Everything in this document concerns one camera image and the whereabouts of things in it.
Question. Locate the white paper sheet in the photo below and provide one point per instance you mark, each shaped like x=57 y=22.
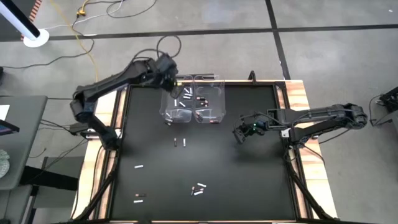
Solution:
x=3 y=112

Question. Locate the grey desk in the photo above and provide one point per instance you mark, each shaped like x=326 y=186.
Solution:
x=21 y=140

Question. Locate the orange striped board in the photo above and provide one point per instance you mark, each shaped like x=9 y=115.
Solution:
x=37 y=6

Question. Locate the black floor equipment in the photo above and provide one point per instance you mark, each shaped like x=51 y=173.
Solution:
x=390 y=101

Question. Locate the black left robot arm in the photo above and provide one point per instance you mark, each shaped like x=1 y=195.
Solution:
x=102 y=85

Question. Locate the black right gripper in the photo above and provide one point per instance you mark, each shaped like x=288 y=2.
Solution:
x=252 y=126

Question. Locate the black power supply box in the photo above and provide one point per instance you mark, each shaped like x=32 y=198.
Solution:
x=77 y=127

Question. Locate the black table clamp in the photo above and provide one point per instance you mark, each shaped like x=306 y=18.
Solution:
x=252 y=76

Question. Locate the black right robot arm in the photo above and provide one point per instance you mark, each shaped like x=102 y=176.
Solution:
x=326 y=115

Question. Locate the black desk leg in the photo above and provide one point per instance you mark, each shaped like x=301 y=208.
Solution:
x=46 y=179

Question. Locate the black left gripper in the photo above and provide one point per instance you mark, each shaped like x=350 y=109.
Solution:
x=164 y=70

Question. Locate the white pole with round base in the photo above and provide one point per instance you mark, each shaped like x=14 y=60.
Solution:
x=35 y=38

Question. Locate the clear plastic bin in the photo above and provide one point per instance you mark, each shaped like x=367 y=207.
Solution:
x=166 y=112
x=217 y=113

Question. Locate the dark tablet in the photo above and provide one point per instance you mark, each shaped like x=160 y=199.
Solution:
x=7 y=127

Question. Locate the patterned round object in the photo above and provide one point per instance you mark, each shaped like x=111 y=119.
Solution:
x=3 y=163

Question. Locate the grey cabinet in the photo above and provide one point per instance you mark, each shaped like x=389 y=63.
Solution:
x=14 y=203

